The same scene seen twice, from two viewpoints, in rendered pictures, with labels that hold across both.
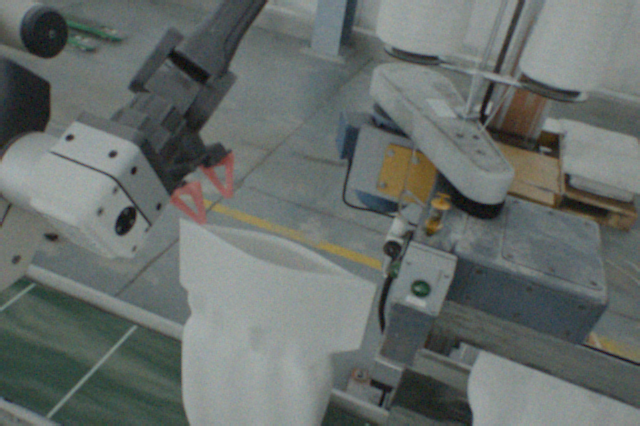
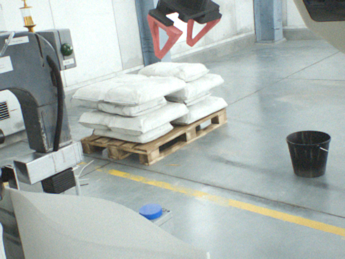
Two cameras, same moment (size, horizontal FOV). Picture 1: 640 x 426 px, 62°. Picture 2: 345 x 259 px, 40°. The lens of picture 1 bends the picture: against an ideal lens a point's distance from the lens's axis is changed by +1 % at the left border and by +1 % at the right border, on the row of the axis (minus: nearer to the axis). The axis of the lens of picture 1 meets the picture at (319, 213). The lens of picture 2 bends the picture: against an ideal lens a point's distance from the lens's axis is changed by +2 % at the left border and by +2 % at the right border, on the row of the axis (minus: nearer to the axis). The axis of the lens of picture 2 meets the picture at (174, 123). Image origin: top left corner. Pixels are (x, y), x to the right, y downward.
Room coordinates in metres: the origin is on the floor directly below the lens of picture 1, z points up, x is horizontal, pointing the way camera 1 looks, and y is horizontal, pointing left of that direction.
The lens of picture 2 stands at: (1.50, 0.55, 1.41)
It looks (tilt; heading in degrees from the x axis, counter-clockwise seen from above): 17 degrees down; 208
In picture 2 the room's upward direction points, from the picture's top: 7 degrees counter-clockwise
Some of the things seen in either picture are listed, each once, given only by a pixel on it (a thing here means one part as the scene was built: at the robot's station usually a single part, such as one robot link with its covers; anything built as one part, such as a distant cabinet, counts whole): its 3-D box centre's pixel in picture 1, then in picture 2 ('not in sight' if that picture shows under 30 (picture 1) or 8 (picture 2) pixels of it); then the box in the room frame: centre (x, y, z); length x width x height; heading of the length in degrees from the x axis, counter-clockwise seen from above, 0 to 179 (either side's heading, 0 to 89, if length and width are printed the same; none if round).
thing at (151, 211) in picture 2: not in sight; (150, 213); (0.58, -0.02, 0.84); 0.06 x 0.06 x 0.02
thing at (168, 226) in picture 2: not in sight; (152, 224); (0.58, -0.02, 0.81); 0.08 x 0.08 x 0.06; 75
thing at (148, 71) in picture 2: not in sight; (171, 72); (-2.48, -1.48, 0.56); 0.67 x 0.43 x 0.15; 75
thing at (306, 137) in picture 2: not in sight; (308, 154); (-1.60, -0.04, 0.13); 0.30 x 0.30 x 0.26
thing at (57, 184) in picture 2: (385, 377); (63, 177); (0.70, -0.18, 0.98); 0.09 x 0.05 x 0.05; 165
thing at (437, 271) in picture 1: (423, 278); (55, 49); (0.64, -0.18, 1.29); 0.08 x 0.05 x 0.09; 75
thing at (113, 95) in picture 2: not in sight; (146, 89); (-1.83, -1.40, 0.56); 0.66 x 0.42 x 0.15; 165
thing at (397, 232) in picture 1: (394, 250); not in sight; (0.90, -0.17, 1.14); 0.05 x 0.04 x 0.16; 165
